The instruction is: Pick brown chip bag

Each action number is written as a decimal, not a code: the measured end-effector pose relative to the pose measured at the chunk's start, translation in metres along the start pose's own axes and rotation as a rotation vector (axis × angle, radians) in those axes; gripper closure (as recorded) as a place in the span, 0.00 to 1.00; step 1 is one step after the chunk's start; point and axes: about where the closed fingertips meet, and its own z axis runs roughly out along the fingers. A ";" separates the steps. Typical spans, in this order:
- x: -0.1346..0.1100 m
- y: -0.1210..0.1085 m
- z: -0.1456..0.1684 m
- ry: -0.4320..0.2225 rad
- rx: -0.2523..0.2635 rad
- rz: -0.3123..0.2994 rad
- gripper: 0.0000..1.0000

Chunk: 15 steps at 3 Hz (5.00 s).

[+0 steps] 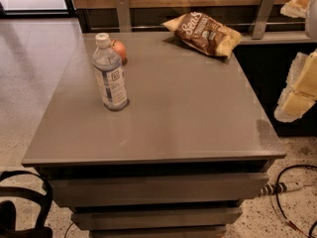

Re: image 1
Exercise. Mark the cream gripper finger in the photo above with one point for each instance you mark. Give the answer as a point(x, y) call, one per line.
point(295, 8)
point(300, 92)

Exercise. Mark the brown chip bag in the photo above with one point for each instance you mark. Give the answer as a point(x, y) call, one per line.
point(205, 34)

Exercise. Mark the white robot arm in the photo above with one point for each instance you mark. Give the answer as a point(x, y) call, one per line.
point(311, 21)

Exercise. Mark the grey ledge shelf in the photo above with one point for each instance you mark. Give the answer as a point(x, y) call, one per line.
point(269, 38)

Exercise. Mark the white power strip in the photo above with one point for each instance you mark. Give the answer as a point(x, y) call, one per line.
point(281, 187)

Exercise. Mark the grey drawer cabinet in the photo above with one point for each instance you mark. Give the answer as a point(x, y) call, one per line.
point(177, 162)

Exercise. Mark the red apple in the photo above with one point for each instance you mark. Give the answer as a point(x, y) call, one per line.
point(120, 49)

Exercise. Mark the clear water bottle white cap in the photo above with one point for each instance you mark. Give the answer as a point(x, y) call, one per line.
point(109, 74)

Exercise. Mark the right metal bracket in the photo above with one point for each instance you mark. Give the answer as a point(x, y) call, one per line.
point(257, 27)

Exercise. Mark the metal bracket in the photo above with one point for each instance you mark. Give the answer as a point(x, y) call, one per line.
point(124, 16)
point(257, 27)

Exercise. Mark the left metal bracket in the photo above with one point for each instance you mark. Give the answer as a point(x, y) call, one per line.
point(124, 16)

